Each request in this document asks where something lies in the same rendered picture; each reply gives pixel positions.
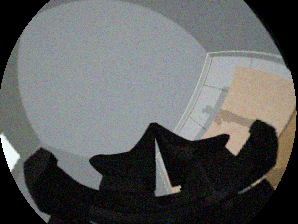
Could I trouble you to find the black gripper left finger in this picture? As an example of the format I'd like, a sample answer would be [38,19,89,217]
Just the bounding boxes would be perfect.
[89,123,157,190]

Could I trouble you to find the wooden board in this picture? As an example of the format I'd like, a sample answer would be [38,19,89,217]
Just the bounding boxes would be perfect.
[265,108,297,190]

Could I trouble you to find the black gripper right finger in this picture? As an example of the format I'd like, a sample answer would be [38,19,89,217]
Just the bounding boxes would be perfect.
[153,123,230,188]

